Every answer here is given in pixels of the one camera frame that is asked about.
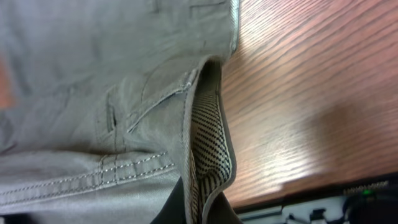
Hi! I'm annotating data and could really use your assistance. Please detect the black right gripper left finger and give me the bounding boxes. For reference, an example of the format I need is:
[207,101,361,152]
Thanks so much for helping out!
[150,178,187,224]

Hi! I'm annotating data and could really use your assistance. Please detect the grey shorts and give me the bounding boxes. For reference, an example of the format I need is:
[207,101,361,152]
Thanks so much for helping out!
[1,0,240,223]

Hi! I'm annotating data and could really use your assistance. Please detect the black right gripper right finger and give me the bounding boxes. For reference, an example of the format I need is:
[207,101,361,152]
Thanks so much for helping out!
[206,192,243,224]

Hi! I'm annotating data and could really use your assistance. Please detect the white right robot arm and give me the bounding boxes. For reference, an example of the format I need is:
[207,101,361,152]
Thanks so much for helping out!
[207,173,397,224]

